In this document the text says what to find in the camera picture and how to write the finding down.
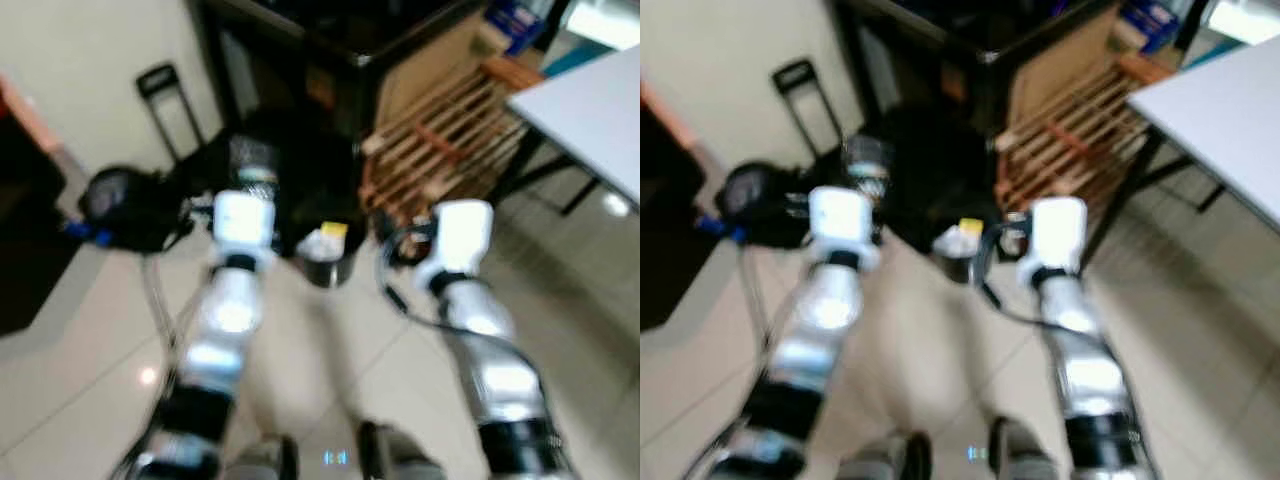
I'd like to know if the white and yellow trash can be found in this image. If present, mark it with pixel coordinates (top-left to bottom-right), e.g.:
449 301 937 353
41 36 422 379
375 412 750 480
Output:
935 217 986 256
299 221 350 261

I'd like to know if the small dark rubbish bin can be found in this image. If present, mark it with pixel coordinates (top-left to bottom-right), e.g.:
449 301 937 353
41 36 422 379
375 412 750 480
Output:
297 245 354 290
935 242 987 287

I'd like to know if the wooden slatted crate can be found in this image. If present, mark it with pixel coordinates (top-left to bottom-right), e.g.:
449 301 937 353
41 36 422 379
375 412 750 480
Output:
360 58 546 226
995 55 1176 216

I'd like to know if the black cabinet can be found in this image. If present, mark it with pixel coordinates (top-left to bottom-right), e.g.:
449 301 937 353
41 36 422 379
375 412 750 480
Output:
200 0 486 116
835 0 1123 113

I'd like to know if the robot right leg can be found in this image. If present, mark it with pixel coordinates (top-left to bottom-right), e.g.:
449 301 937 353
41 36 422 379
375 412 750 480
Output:
990 418 1066 480
357 420 446 480

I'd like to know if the robot leg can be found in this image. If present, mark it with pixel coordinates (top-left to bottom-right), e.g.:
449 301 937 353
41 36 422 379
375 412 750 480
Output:
990 418 1066 480
840 430 931 480
225 435 301 480
357 420 446 480

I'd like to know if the blue box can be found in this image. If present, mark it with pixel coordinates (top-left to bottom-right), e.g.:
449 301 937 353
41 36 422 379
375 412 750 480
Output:
485 0 547 56
1120 0 1182 53

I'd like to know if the robot left leg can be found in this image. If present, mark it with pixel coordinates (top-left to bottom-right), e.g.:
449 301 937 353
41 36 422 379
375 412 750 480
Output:
225 435 301 480
840 430 931 480

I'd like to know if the dark furniture with orange edge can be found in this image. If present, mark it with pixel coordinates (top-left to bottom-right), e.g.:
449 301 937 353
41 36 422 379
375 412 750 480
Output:
640 82 717 331
0 78 93 336

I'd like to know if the round black helmet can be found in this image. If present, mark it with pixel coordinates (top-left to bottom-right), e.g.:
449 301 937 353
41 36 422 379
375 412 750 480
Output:
80 165 179 251
718 162 803 247

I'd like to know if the small blue object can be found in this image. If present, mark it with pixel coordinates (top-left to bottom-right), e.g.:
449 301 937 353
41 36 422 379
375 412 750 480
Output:
697 213 746 242
65 220 113 248

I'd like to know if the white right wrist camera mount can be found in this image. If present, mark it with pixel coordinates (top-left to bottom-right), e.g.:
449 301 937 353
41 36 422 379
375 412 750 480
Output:
415 200 495 291
1020 197 1089 286

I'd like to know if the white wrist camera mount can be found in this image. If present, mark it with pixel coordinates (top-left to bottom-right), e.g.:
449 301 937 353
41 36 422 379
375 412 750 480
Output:
210 192 279 271
1020 197 1089 286
415 200 495 291
806 187 881 271

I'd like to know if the black table frame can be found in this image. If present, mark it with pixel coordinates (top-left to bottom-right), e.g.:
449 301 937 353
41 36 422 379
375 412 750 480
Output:
490 128 603 217
1085 128 1233 266

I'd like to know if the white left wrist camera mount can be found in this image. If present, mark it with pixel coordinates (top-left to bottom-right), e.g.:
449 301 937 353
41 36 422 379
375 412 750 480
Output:
806 187 881 271
210 192 279 271

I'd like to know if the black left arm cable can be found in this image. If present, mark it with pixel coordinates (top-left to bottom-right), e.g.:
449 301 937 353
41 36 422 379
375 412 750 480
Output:
140 195 216 346
740 195 813 346

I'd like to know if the black trolley handle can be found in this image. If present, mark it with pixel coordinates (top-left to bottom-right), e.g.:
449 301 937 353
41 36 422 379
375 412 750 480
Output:
772 58 847 157
135 62 207 161

